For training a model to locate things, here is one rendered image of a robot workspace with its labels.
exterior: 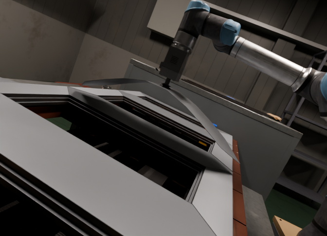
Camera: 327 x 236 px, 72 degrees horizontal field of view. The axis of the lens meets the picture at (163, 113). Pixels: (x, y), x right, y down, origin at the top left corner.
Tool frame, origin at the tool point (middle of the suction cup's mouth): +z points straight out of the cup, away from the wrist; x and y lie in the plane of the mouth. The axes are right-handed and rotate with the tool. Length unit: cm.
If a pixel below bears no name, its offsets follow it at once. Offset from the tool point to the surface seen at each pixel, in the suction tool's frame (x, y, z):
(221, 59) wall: 10, -357, -64
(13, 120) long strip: -20.4, 40.0, 15.7
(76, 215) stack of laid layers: 5, 53, 17
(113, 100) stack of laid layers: -27.5, -28.3, 17.8
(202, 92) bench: 11, -82, -2
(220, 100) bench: 25, -80, -2
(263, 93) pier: 101, -342, -36
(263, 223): 56, -10, 33
